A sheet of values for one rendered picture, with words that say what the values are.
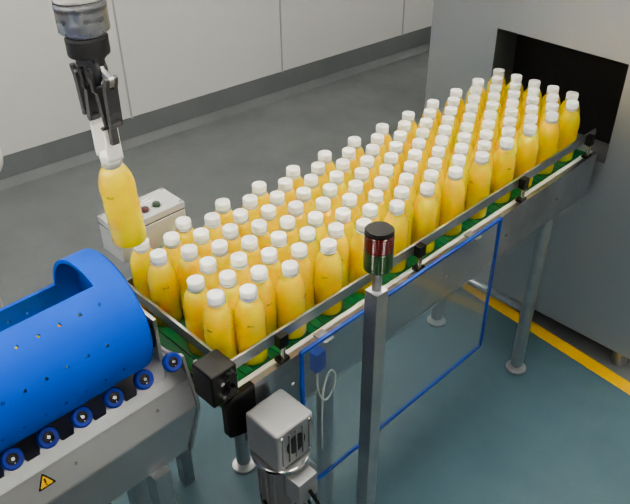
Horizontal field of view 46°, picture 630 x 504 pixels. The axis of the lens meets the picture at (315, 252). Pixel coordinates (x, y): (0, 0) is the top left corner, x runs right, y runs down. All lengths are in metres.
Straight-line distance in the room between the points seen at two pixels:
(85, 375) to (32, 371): 0.11
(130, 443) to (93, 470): 0.09
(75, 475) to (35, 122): 3.10
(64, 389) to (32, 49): 3.10
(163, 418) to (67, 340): 0.35
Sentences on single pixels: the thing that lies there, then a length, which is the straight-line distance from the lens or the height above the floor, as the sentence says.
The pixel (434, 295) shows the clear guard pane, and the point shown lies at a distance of 2.06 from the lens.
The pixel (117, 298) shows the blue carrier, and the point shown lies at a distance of 1.51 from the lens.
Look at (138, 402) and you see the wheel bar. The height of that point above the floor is 0.92.
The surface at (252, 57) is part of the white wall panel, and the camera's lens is 5.10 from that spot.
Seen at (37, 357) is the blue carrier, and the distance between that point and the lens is 1.45.
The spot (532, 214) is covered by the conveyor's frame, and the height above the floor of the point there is 0.82.
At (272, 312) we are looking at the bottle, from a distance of 1.73.
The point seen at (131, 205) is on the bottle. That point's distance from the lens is 1.50.
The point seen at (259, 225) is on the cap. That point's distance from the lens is 1.83.
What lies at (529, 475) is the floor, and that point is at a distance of 2.76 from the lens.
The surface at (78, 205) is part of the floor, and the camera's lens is 4.21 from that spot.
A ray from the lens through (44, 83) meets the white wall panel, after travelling 4.47.
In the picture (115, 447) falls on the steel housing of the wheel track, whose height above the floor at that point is 0.86.
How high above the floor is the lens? 2.11
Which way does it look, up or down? 36 degrees down
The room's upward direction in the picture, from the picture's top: 1 degrees counter-clockwise
